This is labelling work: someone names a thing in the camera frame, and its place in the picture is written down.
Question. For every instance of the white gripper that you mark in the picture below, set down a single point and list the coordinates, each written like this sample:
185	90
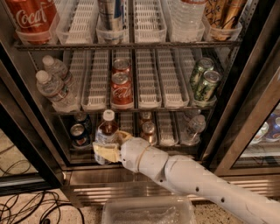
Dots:
131	153

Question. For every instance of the brown drink plastic bottle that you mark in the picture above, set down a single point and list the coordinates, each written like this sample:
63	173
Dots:
105	134

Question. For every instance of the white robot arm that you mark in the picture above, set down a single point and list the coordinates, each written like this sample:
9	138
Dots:
183	176

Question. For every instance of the front orange can bottom shelf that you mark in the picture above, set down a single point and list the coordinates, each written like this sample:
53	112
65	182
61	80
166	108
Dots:
148	132

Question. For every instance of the orange can shelf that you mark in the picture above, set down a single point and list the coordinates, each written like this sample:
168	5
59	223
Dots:
148	132
144	117

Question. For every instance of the rear orange can bottom shelf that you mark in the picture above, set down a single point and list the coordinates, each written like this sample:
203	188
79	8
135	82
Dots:
144	117

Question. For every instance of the steel fridge base grille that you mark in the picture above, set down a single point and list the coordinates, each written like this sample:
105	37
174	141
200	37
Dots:
93	185

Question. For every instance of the front water bottle bottom shelf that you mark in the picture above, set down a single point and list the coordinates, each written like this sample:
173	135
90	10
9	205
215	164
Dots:
191	133

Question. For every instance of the rear water bottle bottom shelf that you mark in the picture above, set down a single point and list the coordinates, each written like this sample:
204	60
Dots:
191	113

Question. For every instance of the front water bottle middle shelf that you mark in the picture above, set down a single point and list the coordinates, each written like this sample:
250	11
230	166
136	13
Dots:
56	91

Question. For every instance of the fridge door left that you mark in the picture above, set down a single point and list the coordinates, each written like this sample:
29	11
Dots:
17	127

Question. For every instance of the rear water bottle middle shelf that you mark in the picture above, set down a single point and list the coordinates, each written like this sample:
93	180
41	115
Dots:
58	68

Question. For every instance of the silver blue can top shelf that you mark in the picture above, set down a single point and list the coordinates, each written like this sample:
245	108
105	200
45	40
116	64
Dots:
111	14

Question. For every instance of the glass fridge door right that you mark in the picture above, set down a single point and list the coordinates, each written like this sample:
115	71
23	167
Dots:
259	103

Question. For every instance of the clear water bottle top shelf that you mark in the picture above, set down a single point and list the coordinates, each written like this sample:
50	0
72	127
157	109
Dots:
186	20

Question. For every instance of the gold can top shelf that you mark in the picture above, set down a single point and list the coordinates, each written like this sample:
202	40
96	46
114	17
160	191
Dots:
221	19

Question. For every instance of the front blue Pepsi can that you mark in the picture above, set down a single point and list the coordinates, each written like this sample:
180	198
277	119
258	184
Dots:
80	136

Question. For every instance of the blue pepsi can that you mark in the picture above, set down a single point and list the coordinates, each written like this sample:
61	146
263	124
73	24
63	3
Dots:
85	120
80	136

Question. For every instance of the rear blue Pepsi can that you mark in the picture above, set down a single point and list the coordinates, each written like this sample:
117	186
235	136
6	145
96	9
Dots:
85	120

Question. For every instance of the front red Coca-Cola can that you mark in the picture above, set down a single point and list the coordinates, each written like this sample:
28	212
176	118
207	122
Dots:
121	91

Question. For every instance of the clear plastic bin on floor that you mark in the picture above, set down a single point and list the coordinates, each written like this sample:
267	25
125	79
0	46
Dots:
149	210

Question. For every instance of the rear red Coca-Cola can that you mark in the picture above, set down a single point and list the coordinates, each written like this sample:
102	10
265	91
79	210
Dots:
121	66

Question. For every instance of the front green can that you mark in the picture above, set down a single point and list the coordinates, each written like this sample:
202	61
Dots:
206	88

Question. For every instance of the green can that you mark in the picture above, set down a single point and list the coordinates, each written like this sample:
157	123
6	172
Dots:
206	88
201	65

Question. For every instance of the rear green can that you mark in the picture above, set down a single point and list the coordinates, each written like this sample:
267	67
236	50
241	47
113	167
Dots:
201	65

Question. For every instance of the white can behind glass door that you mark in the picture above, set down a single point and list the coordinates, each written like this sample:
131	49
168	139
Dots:
260	133

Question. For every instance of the large red Coca-Cola can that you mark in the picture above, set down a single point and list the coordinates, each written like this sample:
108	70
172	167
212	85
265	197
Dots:
34	19

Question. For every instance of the blue can behind glass door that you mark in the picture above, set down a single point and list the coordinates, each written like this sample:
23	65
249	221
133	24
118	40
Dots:
273	133

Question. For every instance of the middle wire shelf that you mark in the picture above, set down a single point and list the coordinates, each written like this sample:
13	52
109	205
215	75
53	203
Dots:
131	110

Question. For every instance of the wire shelf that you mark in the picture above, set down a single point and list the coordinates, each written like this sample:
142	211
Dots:
202	44
131	110

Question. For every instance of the top wire shelf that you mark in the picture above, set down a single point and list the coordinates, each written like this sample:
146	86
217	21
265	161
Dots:
202	44

